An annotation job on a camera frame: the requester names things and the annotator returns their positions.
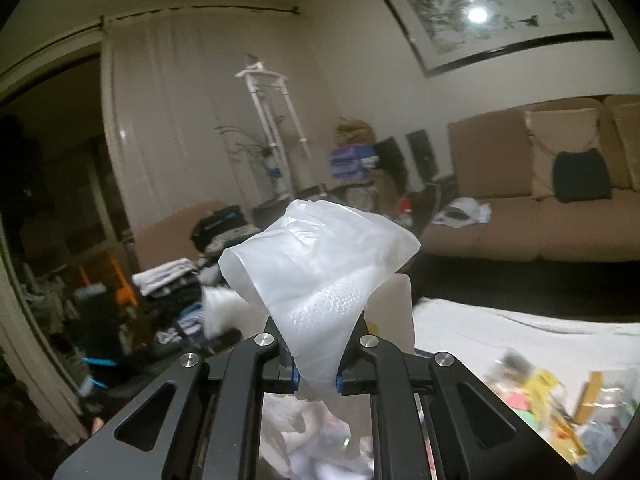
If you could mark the dark leaning picture frame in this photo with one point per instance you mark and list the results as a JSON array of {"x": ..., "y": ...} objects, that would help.
[{"x": 420, "y": 152}]

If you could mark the white drying rack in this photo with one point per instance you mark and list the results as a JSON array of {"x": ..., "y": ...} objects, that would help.
[{"x": 270, "y": 110}]

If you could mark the pile of folded clothes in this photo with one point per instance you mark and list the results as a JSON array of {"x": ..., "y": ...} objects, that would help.
[{"x": 220, "y": 230}]

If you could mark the brown upholstered bench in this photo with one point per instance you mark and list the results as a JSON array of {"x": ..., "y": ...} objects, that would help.
[{"x": 160, "y": 230}]

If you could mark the blue packages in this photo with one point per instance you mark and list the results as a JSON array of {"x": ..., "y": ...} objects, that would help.
[{"x": 350, "y": 160}]

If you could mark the brown sofa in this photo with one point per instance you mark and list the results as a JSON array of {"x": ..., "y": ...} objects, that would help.
[{"x": 500, "y": 230}]

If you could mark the framed ink painting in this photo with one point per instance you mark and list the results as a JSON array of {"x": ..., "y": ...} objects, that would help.
[{"x": 500, "y": 10}]

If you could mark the beige cushion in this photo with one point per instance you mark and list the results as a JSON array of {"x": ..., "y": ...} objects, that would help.
[{"x": 550, "y": 130}]

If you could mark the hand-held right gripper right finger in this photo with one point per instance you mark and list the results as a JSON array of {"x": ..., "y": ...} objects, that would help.
[{"x": 350, "y": 380}]

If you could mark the crumpled white plastic pile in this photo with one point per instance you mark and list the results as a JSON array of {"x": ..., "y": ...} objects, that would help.
[{"x": 305, "y": 435}]

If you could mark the dark cushion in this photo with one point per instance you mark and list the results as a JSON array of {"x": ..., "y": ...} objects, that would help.
[{"x": 582, "y": 175}]

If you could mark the white cloth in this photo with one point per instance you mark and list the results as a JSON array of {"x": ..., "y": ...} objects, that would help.
[{"x": 460, "y": 212}]

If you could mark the woven basket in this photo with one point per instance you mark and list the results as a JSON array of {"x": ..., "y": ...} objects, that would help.
[{"x": 355, "y": 130}]

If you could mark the mustard yellow paper packet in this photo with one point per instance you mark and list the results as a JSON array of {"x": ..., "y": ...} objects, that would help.
[{"x": 595, "y": 395}]

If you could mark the yellow snack wrapper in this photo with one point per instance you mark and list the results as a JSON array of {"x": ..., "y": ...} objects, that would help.
[{"x": 542, "y": 382}]

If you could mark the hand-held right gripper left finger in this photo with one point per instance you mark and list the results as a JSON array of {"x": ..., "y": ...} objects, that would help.
[{"x": 280, "y": 375}]

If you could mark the translucent white plastic bag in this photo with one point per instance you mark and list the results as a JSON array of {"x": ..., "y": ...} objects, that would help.
[{"x": 320, "y": 270}]

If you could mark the white curtain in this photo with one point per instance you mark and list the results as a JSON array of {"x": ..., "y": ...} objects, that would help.
[{"x": 175, "y": 110}]

